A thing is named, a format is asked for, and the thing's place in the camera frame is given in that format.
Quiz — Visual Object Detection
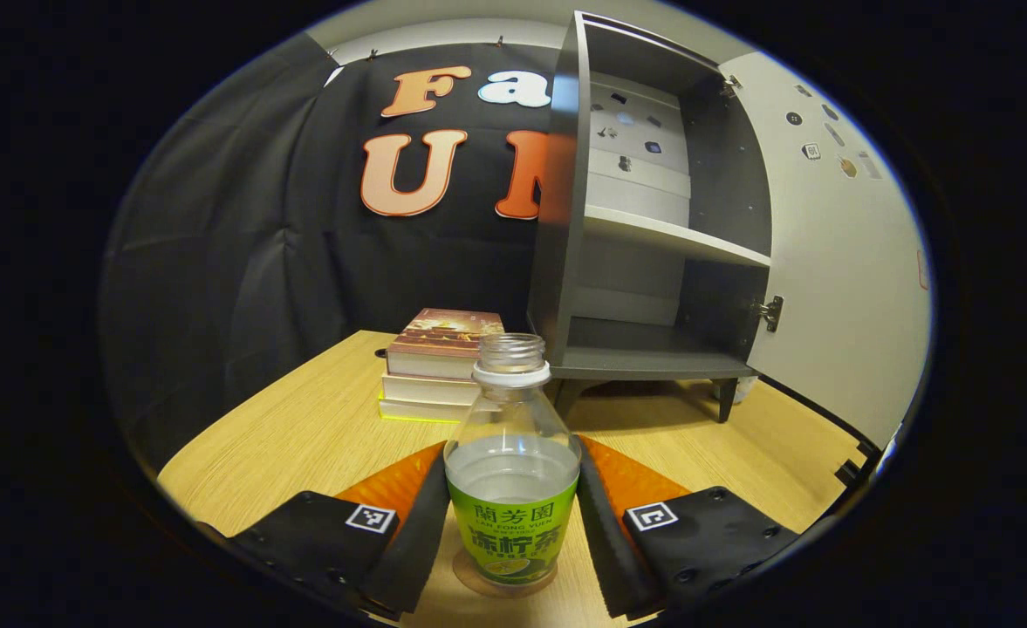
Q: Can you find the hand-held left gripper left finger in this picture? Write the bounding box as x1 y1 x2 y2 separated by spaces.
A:
195 440 452 622

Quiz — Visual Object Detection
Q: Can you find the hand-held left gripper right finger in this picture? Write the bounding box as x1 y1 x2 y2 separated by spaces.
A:
575 435 801 620

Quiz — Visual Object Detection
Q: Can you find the round brown coaster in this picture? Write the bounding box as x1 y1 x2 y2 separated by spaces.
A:
451 545 561 600

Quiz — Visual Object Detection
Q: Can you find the clear bottle with green label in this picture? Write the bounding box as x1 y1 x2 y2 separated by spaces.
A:
442 333 583 588

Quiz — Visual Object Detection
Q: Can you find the beige cabinet door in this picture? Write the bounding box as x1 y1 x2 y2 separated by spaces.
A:
719 51 932 451

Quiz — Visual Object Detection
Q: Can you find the grey cabinet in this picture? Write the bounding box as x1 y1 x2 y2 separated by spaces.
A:
526 10 784 425

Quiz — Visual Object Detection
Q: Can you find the yellow edged book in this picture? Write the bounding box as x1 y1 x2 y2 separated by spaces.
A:
378 398 481 425

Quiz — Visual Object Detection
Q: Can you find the white book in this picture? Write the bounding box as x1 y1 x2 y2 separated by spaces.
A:
380 372 484 407

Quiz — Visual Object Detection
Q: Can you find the brown picture cover book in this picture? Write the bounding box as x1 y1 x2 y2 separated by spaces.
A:
386 308 506 381

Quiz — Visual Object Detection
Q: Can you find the black backdrop cloth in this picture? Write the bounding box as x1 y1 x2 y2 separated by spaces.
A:
99 35 585 474

